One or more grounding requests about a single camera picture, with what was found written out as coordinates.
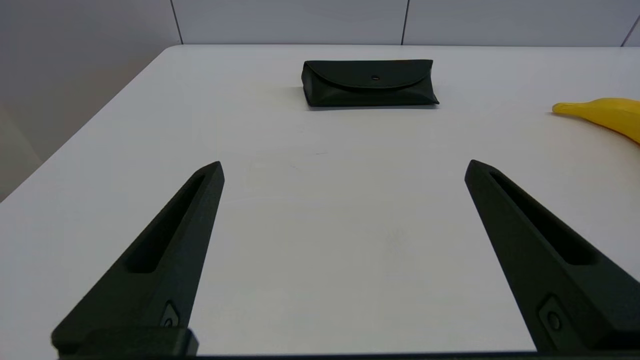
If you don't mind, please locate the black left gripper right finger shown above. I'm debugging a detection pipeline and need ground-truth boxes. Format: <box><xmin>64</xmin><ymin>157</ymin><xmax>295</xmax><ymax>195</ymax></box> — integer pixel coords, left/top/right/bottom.
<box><xmin>464</xmin><ymin>159</ymin><xmax>640</xmax><ymax>356</ymax></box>

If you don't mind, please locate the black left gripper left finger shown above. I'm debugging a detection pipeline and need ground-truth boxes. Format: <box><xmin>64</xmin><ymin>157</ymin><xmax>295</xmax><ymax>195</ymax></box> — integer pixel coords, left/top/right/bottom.
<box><xmin>50</xmin><ymin>160</ymin><xmax>225</xmax><ymax>357</ymax></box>

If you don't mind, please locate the black glasses case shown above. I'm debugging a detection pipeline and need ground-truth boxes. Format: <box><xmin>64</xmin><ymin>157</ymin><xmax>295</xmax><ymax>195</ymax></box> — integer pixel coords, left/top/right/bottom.
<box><xmin>301</xmin><ymin>59</ymin><xmax>440</xmax><ymax>108</ymax></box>

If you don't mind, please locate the yellow banana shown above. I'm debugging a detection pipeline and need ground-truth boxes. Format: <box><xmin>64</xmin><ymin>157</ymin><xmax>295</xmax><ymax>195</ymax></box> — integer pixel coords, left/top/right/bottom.
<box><xmin>551</xmin><ymin>97</ymin><xmax>640</xmax><ymax>146</ymax></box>

